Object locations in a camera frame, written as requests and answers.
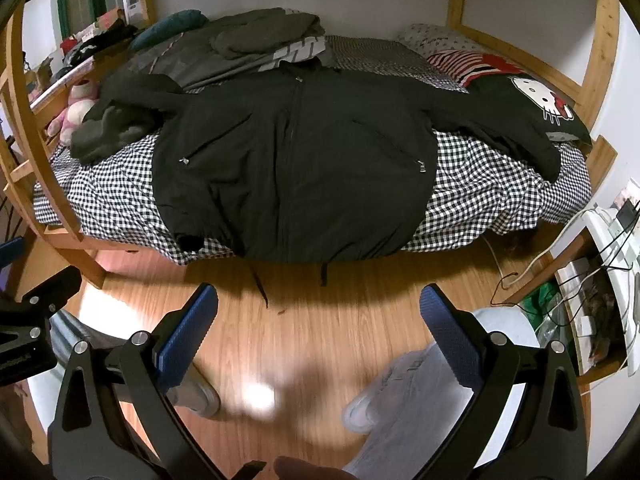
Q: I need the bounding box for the hello kitty black pillow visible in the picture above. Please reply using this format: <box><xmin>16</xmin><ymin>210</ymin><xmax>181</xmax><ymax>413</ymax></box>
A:
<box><xmin>468</xmin><ymin>74</ymin><xmax>591</xmax><ymax>148</ymax></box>

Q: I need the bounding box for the red white striped pillow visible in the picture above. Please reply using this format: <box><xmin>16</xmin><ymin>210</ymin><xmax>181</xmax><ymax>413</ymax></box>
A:
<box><xmin>426</xmin><ymin>50</ymin><xmax>524</xmax><ymax>88</ymax></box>

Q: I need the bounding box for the pink plush toy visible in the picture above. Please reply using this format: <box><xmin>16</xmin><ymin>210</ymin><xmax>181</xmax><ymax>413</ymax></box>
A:
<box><xmin>47</xmin><ymin>79</ymin><xmax>99</xmax><ymax>146</ymax></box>

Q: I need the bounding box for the black white checkered bedsheet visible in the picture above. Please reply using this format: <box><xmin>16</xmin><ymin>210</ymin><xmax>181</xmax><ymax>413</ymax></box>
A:
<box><xmin>50</xmin><ymin>36</ymin><xmax>591</xmax><ymax>264</ymax></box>

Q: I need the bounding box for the white dotted pillow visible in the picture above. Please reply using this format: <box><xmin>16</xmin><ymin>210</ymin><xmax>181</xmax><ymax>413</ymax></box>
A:
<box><xmin>396</xmin><ymin>24</ymin><xmax>485</xmax><ymax>58</ymax></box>

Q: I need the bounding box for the wooden bunk bed frame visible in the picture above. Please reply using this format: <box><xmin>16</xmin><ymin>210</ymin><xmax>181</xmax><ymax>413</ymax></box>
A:
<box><xmin>1</xmin><ymin>0</ymin><xmax>620</xmax><ymax>287</ymax></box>

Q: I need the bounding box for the teal pillow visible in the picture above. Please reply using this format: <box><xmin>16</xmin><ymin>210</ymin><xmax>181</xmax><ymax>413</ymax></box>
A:
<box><xmin>129</xmin><ymin>10</ymin><xmax>208</xmax><ymax>51</ymax></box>

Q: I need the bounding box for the dark grey fleece garment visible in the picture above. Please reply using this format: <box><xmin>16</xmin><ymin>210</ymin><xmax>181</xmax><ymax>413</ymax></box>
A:
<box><xmin>70</xmin><ymin>105</ymin><xmax>163</xmax><ymax>165</ymax></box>

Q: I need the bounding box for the black zip jacket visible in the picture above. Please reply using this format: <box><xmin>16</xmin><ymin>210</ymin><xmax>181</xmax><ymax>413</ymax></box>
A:
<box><xmin>82</xmin><ymin>61</ymin><xmax>561</xmax><ymax>263</ymax></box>

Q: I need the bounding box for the grey folded blanket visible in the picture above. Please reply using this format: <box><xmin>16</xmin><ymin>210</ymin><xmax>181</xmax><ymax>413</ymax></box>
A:
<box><xmin>122</xmin><ymin>8</ymin><xmax>326</xmax><ymax>91</ymax></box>

